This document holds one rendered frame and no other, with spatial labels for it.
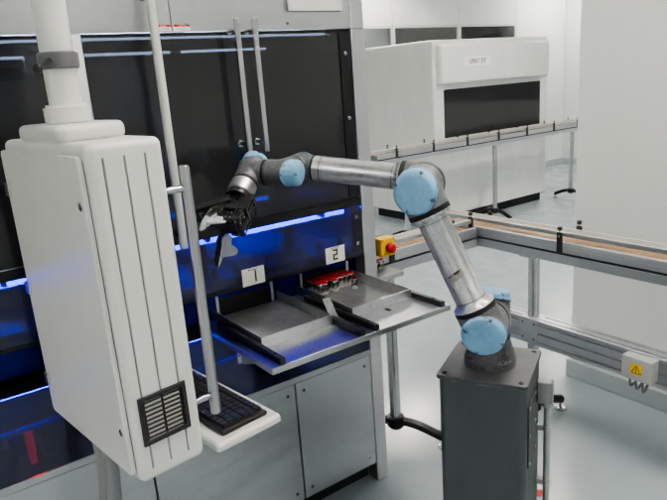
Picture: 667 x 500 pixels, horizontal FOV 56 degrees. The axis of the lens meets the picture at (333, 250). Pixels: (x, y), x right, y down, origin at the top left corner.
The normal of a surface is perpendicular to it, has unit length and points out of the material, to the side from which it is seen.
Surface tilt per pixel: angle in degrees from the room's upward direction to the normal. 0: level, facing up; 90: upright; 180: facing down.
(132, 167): 90
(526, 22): 90
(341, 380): 90
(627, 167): 90
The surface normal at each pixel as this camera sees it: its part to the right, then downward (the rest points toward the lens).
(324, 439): 0.58, 0.17
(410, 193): -0.37, 0.15
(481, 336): -0.26, 0.39
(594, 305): -0.81, 0.21
